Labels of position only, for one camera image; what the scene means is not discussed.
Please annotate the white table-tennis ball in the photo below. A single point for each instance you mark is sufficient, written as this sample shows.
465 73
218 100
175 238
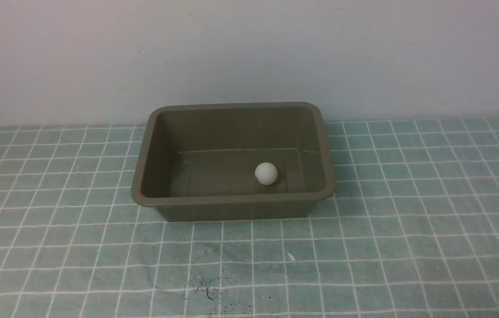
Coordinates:
266 174

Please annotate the olive green plastic bin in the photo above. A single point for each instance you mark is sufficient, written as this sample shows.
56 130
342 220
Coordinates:
197 162

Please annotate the teal checkered tablecloth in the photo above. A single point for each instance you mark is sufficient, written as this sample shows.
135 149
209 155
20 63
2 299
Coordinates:
411 232

